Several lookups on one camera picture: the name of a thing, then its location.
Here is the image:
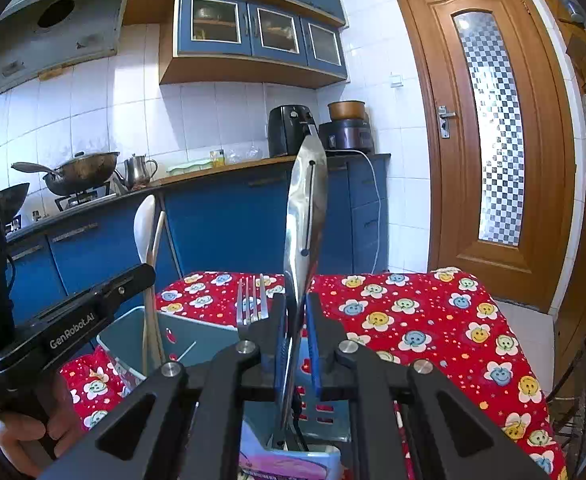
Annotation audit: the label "person's left hand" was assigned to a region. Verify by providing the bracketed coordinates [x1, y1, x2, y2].
[0, 374, 85, 478]

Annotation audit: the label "dark wok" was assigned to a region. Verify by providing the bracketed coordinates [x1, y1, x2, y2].
[0, 182, 30, 221]

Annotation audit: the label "steel fork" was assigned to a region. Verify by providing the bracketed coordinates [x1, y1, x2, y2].
[236, 274, 269, 341]

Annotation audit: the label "light blue utensil box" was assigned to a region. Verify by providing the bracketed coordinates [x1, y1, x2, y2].
[96, 306, 354, 480]

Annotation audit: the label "silver door handle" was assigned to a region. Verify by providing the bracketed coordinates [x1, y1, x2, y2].
[437, 106, 458, 139]

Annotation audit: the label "blue kitchen counter cabinets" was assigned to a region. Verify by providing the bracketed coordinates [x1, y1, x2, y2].
[3, 154, 391, 311]

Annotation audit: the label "red printed tablecloth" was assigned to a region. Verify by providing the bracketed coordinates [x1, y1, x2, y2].
[60, 267, 568, 480]

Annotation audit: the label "large steel wok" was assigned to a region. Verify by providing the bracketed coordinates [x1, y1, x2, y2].
[10, 151, 120, 196]

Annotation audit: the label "copper pot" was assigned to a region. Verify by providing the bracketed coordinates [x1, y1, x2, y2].
[328, 100, 366, 121]

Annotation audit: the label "wooden door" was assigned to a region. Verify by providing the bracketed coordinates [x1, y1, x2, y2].
[392, 0, 576, 313]

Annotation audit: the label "gas stove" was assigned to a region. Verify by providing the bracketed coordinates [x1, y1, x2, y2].
[56, 185, 119, 211]

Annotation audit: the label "black air fryer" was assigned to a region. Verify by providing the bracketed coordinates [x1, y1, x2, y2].
[268, 105, 316, 158]

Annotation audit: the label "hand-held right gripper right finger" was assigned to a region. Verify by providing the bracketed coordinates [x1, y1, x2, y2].
[305, 292, 551, 480]

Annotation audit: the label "green tray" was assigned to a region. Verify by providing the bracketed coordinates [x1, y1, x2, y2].
[165, 160, 214, 175]

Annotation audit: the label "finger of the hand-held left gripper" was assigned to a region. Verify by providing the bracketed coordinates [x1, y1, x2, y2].
[90, 262, 157, 313]

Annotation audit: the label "blue wall cabinet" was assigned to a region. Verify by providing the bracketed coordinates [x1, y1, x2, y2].
[123, 0, 349, 88]

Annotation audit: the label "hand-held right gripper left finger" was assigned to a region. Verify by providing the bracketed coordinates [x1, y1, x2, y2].
[38, 294, 290, 480]

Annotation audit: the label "wooden chopstick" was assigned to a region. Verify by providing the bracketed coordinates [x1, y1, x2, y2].
[142, 210, 169, 373]

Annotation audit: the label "wooden shelf unit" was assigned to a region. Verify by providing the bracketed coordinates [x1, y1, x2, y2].
[523, 0, 586, 341]

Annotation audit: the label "steel kettle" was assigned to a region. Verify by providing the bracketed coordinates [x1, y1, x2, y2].
[116, 154, 158, 188]

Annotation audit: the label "grey range hood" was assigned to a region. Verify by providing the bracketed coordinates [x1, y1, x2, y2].
[0, 0, 134, 93]

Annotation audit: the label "dark rice cooker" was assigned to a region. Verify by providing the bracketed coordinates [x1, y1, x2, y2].
[319, 119, 375, 155]

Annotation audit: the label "white power cable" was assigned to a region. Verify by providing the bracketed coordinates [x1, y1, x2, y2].
[350, 149, 389, 276]

